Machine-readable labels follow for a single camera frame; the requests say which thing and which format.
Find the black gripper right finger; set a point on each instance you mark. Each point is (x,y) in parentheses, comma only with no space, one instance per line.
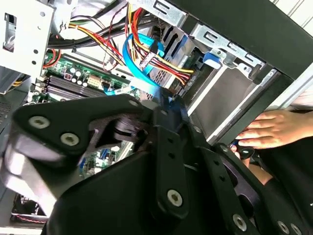
(225,176)

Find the person's right hand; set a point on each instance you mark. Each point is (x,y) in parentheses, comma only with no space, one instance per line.
(281,127)

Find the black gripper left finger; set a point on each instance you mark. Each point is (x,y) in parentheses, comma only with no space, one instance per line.
(73,112)

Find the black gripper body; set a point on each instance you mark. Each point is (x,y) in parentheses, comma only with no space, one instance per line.
(110,203)

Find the person's left hand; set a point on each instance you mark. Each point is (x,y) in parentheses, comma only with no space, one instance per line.
(262,175)

